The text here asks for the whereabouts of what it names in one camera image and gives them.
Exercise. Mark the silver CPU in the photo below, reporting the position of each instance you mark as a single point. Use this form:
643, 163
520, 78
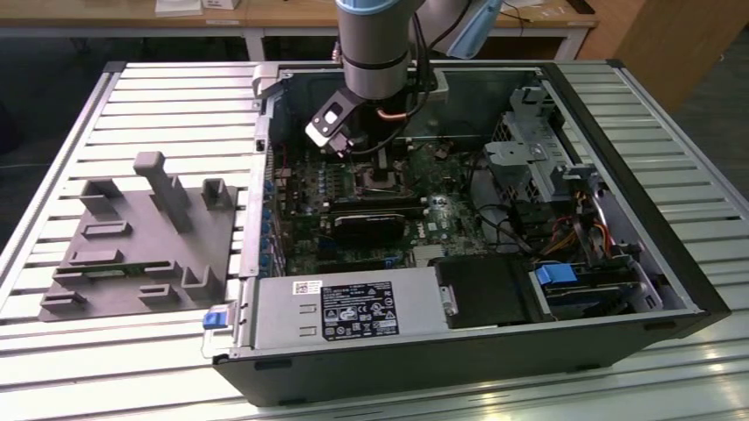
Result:
388, 177

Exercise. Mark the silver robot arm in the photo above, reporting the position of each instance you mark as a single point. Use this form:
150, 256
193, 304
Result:
374, 52

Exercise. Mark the CPU socket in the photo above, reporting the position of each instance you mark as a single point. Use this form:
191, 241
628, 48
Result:
362, 182

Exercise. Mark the black graphics card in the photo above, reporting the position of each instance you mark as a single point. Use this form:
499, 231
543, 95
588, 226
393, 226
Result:
369, 232

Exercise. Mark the green motherboard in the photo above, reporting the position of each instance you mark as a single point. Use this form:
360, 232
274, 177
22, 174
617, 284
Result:
451, 219

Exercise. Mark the metal drive cage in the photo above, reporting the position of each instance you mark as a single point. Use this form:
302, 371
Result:
521, 153

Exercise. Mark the small silver heatsink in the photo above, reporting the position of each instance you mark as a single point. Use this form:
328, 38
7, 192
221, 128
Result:
430, 254

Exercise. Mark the black drive box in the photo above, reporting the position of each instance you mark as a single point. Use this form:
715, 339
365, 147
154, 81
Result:
487, 289

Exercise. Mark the grey power supply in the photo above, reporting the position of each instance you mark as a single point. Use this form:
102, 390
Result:
281, 316

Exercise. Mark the blue disk carrier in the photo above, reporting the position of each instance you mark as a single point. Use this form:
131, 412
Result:
556, 275

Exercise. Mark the white box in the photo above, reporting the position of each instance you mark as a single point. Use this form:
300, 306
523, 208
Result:
175, 6

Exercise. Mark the grey parts rack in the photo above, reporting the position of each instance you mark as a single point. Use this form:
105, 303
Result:
146, 245

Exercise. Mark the green RAM stick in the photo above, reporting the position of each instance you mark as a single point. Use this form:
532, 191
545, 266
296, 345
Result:
146, 267

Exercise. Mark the blue case latch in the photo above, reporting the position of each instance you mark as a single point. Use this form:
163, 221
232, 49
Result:
214, 318

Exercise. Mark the wooden desk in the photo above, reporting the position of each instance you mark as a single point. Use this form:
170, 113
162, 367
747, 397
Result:
117, 17

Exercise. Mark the black PC case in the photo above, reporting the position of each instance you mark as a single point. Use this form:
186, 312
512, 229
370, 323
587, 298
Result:
410, 373

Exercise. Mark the wooden cabinet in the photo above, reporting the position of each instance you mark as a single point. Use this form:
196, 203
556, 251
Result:
673, 44

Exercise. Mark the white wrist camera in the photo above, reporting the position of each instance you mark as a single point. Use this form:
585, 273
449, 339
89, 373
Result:
333, 116

